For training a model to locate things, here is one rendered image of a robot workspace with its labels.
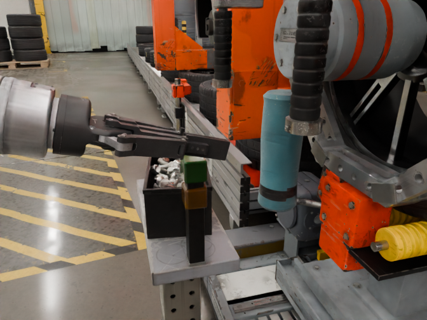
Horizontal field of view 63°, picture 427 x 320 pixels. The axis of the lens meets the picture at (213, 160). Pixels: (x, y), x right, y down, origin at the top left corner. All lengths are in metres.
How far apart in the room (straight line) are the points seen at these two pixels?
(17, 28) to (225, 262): 8.28
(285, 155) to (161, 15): 2.36
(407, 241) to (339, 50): 0.34
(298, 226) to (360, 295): 0.26
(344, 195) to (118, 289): 0.89
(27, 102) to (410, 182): 0.54
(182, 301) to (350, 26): 0.76
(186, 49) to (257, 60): 1.96
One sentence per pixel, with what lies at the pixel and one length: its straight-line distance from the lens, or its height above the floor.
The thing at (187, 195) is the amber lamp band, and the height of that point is 0.60.
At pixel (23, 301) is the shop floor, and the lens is 1.42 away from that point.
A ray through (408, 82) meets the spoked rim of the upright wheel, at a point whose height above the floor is 0.77.
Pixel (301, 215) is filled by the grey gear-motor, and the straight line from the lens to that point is 1.10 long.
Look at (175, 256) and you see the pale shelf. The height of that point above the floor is 0.45.
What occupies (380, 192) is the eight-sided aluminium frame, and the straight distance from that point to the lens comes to 0.66.
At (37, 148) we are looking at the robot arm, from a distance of 0.44.
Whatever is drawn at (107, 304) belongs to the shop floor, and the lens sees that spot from 1.31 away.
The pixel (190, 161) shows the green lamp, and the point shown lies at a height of 0.66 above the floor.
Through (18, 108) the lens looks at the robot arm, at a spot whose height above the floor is 0.78.
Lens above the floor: 0.87
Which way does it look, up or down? 21 degrees down
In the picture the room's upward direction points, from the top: straight up
